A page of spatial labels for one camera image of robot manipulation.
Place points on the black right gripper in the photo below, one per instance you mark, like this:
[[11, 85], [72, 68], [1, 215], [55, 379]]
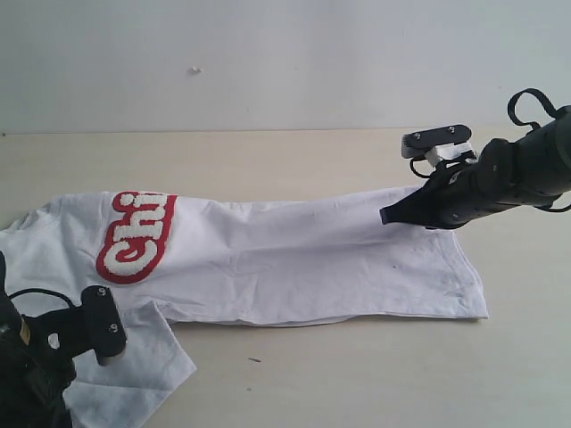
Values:
[[448, 200]]

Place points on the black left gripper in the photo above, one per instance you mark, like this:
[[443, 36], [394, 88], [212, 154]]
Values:
[[60, 334]]

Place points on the white t-shirt red lettering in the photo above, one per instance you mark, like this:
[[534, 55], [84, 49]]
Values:
[[169, 258]]

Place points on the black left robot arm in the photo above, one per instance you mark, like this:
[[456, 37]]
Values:
[[31, 391]]

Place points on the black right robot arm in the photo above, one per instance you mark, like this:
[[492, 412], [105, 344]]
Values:
[[533, 171]]

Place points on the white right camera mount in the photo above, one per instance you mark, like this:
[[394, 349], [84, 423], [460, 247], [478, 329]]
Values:
[[441, 153]]

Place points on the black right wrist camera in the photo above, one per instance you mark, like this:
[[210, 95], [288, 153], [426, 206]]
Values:
[[418, 143]]

